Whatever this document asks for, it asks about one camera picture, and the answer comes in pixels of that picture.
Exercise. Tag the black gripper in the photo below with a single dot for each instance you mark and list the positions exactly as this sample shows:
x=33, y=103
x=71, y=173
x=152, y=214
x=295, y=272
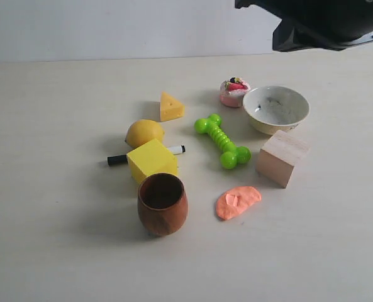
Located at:
x=331, y=25

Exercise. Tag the orange slice-shaped putty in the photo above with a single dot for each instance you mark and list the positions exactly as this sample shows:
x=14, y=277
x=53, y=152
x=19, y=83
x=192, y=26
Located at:
x=235, y=201

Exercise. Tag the white ceramic bowl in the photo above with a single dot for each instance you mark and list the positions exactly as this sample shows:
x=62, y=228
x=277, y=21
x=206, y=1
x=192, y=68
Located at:
x=273, y=108

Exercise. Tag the pink toy cake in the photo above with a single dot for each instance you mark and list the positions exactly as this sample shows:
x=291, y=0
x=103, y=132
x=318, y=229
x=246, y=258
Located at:
x=232, y=92

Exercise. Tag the light wooden block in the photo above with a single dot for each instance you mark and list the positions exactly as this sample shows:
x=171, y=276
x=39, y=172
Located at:
x=279, y=155

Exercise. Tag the green bone dog toy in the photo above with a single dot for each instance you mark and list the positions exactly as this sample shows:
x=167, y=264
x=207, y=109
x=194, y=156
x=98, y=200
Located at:
x=231, y=154

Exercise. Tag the yellow cheese wedge toy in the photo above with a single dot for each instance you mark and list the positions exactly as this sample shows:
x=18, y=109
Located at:
x=170, y=107

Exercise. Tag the yellow lemon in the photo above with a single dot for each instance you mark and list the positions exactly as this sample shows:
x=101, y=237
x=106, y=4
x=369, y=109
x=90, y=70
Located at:
x=143, y=131

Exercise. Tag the yellow foam cube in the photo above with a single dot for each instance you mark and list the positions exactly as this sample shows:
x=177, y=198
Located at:
x=151, y=158

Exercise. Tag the brown wooden cup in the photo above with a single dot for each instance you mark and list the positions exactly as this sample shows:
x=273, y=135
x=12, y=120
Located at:
x=162, y=204

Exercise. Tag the black and white marker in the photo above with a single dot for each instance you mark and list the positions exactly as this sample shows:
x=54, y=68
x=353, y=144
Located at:
x=122, y=159

